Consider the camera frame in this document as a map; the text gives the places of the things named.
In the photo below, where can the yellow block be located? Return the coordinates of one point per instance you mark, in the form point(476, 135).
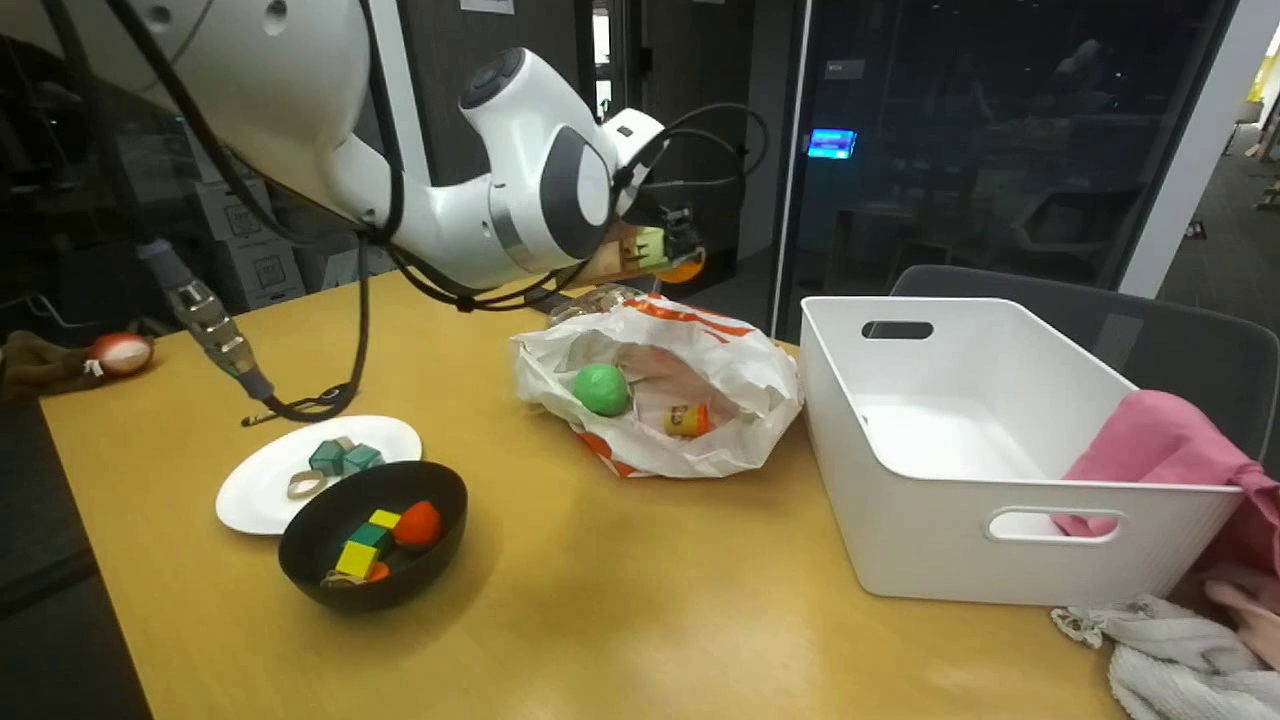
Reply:
point(353, 563)
point(384, 516)

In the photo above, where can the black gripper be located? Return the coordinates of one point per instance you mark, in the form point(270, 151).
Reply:
point(683, 230)

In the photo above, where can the black bowl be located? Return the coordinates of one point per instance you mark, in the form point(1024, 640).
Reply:
point(315, 544)

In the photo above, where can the teal block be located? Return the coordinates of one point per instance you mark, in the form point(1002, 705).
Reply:
point(363, 456)
point(324, 456)

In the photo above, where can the white plate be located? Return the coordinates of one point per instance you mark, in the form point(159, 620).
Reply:
point(253, 501)

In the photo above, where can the grey office chair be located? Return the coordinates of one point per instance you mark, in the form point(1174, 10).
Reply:
point(1187, 342)

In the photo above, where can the yellow play-doh can orange lid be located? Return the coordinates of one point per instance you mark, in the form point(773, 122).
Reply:
point(685, 422)

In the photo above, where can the small red-orange ball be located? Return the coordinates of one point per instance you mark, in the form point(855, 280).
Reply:
point(419, 520)

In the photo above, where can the grey cloth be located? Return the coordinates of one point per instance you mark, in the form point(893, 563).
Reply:
point(1174, 660)

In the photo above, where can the blue lit screen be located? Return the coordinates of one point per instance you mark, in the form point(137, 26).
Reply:
point(830, 141)

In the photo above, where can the green ball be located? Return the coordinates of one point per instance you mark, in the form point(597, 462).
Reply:
point(603, 389)

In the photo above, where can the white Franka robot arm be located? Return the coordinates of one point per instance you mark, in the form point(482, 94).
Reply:
point(535, 200)

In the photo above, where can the white plastic bin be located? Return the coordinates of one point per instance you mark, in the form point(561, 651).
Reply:
point(934, 534)

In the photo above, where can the white orange-print plastic bag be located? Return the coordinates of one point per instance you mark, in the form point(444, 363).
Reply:
point(720, 345)

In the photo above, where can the brown plush toy red head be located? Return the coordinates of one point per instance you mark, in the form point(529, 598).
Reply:
point(116, 352)

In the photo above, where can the large orange ball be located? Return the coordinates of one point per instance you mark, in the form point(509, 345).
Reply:
point(685, 269)

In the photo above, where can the green block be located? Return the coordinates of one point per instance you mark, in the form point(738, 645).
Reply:
point(367, 539)

